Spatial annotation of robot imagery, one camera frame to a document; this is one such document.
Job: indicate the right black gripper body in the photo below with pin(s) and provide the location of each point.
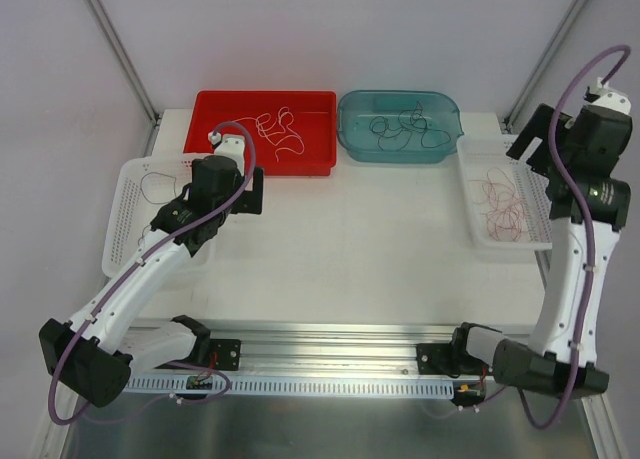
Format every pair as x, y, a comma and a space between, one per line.
528, 139

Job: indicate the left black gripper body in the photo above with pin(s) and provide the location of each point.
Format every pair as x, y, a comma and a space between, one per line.
248, 199

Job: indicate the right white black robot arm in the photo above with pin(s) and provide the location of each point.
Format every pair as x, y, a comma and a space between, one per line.
588, 210

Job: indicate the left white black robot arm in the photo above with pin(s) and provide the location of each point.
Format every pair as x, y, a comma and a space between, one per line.
89, 353

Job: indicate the red plastic tray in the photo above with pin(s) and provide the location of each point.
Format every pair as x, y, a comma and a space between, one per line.
294, 132

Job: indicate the right white perforated basket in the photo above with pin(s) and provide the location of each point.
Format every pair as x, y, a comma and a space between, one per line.
506, 203

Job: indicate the white perforated basket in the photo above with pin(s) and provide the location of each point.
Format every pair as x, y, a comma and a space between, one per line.
506, 203
144, 186

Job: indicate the left white perforated basket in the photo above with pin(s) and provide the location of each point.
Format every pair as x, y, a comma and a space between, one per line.
144, 186

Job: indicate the teal translucent plastic tub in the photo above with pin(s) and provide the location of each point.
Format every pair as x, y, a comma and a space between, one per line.
398, 126

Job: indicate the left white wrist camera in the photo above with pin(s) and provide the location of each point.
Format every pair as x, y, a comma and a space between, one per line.
230, 146

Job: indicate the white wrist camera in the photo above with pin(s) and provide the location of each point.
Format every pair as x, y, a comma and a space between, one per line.
230, 146
601, 94

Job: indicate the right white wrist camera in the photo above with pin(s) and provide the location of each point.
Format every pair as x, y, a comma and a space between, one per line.
601, 94

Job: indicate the aluminium mounting rail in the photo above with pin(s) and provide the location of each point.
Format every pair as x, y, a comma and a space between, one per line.
328, 350

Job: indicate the right aluminium frame post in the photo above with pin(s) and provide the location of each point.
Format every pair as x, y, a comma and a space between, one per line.
550, 52

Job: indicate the aluminium frame post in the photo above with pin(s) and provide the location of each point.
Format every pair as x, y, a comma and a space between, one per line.
104, 23
550, 52

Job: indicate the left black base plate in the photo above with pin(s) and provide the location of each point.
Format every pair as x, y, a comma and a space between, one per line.
222, 354

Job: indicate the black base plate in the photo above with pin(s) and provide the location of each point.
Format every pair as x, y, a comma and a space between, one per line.
222, 354
446, 360

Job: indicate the white slotted cable duct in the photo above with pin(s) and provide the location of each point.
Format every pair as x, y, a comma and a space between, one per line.
192, 384

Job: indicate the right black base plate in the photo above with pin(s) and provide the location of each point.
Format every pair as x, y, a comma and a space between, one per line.
446, 360

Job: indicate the left aluminium frame post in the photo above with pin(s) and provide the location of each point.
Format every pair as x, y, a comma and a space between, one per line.
104, 23

